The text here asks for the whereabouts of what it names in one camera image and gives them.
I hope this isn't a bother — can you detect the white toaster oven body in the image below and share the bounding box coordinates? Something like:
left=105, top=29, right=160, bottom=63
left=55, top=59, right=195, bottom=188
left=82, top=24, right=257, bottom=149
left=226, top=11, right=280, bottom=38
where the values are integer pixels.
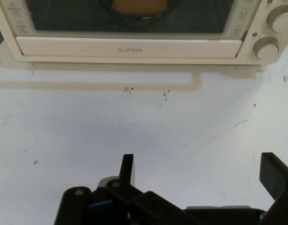
left=0, top=0, right=288, bottom=71

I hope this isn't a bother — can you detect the round white oven knob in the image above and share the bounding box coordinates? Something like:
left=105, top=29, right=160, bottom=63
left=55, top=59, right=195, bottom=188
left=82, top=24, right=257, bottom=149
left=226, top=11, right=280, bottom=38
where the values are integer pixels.
left=266, top=4, right=288, bottom=36
left=252, top=36, right=280, bottom=61

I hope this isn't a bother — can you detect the white glass oven door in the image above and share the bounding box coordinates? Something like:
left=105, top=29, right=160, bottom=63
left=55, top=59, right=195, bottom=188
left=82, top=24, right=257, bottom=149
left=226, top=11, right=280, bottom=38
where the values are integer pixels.
left=0, top=0, right=262, bottom=59

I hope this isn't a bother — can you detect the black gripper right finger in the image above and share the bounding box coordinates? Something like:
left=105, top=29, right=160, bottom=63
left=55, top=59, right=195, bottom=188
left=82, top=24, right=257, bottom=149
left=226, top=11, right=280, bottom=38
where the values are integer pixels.
left=259, top=151, right=288, bottom=225

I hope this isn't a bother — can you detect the yellow food in dark pan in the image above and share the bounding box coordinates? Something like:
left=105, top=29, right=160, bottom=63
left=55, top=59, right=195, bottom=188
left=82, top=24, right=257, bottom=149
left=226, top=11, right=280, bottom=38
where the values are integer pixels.
left=98, top=0, right=182, bottom=21

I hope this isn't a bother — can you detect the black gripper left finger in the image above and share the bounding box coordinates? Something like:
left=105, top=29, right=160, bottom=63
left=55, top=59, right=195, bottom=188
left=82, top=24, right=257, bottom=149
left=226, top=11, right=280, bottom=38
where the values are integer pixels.
left=54, top=153, right=191, bottom=225

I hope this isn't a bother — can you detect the yellow-brown bread piece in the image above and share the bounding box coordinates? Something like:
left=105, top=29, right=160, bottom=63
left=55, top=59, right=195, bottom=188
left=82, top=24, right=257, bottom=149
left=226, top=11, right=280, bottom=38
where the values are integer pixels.
left=112, top=0, right=168, bottom=14

